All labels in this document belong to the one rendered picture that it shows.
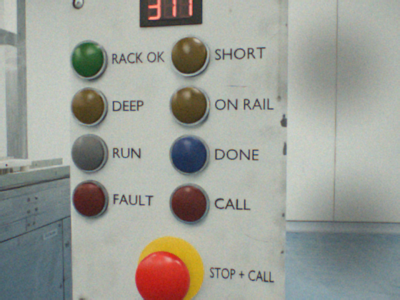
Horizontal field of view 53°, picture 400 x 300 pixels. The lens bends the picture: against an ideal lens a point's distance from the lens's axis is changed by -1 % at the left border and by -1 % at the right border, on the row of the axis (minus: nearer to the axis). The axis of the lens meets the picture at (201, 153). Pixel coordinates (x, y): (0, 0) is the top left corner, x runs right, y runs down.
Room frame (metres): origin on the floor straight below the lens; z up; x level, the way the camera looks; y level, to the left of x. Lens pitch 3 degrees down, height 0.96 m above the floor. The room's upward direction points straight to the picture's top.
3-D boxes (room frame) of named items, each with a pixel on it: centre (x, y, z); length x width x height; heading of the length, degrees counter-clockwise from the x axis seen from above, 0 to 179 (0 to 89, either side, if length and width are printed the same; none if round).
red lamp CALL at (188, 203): (0.30, 0.01, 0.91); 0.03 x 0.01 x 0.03; 78
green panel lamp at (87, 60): (0.31, 0.09, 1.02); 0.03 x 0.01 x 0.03; 78
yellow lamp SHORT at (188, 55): (0.30, 0.01, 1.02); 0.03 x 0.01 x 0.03; 78
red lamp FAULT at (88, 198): (0.31, 0.09, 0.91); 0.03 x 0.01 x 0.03; 78
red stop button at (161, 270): (0.30, 0.02, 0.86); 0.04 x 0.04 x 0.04; 78
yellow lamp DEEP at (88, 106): (0.31, 0.09, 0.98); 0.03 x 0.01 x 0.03; 78
